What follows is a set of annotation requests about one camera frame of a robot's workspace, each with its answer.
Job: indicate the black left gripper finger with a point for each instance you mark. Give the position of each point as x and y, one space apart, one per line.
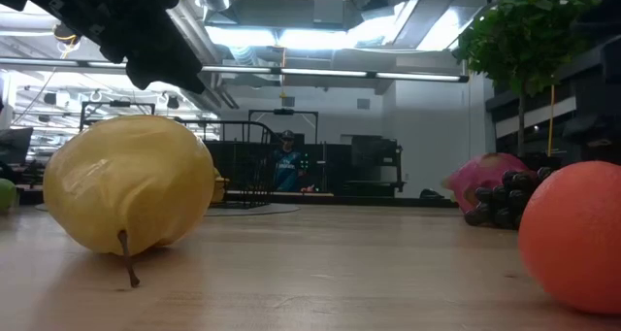
167 61

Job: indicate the yellow pear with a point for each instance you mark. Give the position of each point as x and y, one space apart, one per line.
126 185

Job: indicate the green corn husk vegetable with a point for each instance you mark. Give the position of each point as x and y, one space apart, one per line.
7 194

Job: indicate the pink dragon fruit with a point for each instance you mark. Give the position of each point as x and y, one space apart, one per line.
478 173

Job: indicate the black grape bunch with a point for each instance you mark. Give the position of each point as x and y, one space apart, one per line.
504 205

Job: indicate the large orange fruit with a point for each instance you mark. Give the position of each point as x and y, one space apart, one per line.
572 234

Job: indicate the yellow banana in basket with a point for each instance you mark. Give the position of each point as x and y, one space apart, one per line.
219 188

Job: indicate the hanging black dome fixture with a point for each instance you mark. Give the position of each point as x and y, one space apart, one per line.
65 34

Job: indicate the person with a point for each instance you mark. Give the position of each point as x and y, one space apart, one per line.
287 168

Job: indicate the dark computer monitor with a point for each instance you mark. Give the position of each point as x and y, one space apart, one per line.
14 146

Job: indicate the long ceiling light bar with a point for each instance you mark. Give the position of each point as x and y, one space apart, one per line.
388 75

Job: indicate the black background cabinet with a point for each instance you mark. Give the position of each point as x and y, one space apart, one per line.
369 161

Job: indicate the green potted plant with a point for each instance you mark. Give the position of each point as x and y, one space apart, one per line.
524 35

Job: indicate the yellow vertical pole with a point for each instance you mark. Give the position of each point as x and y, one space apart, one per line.
551 122

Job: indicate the black background rig frame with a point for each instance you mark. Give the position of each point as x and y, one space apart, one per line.
83 109
284 111

